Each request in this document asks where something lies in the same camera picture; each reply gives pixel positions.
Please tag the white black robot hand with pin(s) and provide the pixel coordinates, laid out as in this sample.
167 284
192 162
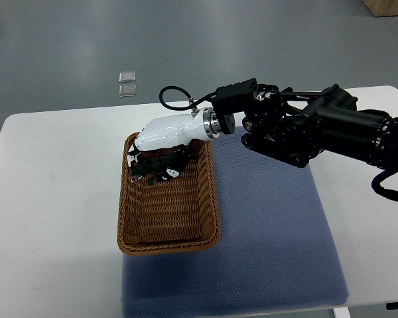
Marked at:
174 134

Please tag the dark toy crocodile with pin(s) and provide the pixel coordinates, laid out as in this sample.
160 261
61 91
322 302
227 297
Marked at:
154 167

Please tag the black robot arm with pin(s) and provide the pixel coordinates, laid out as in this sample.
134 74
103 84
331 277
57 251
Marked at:
295 127

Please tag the brown wicker basket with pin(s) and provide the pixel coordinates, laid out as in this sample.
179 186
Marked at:
180 215

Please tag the upper clear floor tile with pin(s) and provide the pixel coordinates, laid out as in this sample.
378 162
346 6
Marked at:
127 76

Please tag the blue quilted mat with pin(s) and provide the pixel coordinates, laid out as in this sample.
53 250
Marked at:
275 252

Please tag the wooden box corner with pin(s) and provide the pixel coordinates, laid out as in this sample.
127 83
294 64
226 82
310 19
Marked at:
382 8

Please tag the white table leg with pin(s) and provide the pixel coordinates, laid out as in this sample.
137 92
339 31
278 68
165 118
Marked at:
341 312

